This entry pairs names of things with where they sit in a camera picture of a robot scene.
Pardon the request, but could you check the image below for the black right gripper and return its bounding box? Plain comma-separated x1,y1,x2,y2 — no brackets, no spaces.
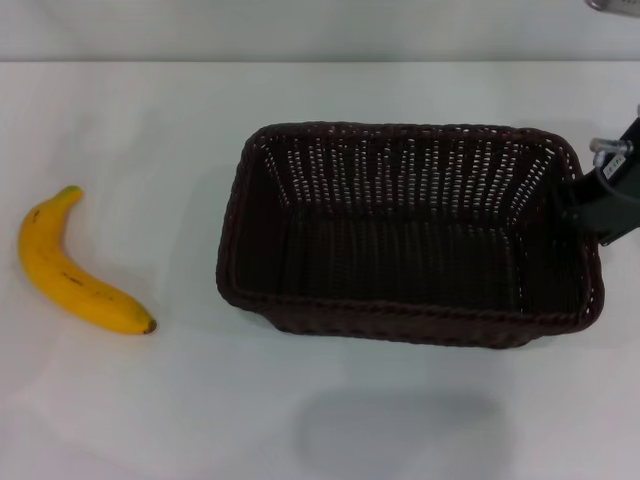
558,115,640,247

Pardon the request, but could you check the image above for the dark brown woven basket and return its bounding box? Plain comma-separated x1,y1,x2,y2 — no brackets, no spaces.
215,119,606,351

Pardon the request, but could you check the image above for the yellow banana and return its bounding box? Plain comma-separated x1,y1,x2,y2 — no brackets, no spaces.
18,185,158,335

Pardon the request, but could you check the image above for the silver metal object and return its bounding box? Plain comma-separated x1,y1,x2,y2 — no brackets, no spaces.
584,0,640,14

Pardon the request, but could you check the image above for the grey cable with silver plug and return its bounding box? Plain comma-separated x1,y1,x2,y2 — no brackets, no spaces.
588,137,640,204

